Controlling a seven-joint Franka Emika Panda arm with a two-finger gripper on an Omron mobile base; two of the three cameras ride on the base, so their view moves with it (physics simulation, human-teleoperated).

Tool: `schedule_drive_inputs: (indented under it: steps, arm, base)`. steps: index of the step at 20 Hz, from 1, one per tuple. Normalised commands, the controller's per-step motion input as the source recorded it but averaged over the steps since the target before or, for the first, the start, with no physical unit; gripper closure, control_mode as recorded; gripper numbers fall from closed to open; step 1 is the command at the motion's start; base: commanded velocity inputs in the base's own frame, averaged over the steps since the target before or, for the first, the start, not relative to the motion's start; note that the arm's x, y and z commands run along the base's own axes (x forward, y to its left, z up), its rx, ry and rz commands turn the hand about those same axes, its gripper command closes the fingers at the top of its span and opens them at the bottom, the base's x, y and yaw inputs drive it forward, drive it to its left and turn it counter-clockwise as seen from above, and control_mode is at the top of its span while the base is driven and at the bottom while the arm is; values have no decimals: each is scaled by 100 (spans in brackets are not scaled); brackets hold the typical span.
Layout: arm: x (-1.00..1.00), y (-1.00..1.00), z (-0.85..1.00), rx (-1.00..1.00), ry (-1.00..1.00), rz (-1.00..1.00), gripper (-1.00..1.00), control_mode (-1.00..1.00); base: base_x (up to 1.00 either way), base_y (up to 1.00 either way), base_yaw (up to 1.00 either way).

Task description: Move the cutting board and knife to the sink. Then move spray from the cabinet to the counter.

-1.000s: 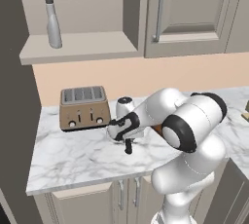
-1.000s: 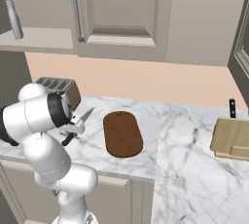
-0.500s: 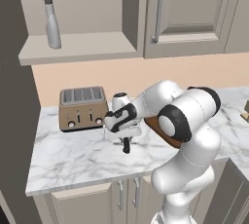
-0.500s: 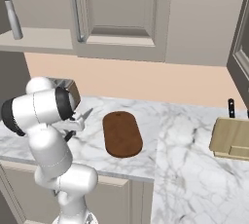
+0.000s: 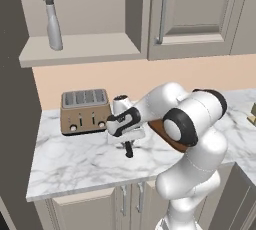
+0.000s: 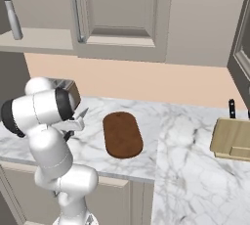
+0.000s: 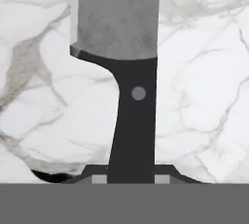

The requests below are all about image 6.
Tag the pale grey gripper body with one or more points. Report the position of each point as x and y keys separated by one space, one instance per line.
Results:
x=72 y=125

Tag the light wooden knife block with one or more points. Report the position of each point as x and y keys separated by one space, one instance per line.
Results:
x=231 y=137

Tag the beige base cabinet front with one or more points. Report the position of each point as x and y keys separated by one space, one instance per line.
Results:
x=111 y=202

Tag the brown oval cutting board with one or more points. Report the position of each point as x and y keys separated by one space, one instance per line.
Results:
x=122 y=135

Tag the grey spray bottle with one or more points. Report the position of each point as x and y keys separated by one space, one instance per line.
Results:
x=14 y=20

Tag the open grey cabinet door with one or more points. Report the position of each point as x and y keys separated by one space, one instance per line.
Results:
x=240 y=56

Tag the beige upper cabinet side panel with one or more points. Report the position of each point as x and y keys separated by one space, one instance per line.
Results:
x=201 y=20

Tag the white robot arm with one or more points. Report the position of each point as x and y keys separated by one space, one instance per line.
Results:
x=49 y=150

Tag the open beige upper cabinet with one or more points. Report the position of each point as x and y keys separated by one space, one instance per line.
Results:
x=42 y=39

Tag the beige upper cabinet door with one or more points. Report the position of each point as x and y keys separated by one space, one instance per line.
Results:
x=121 y=13

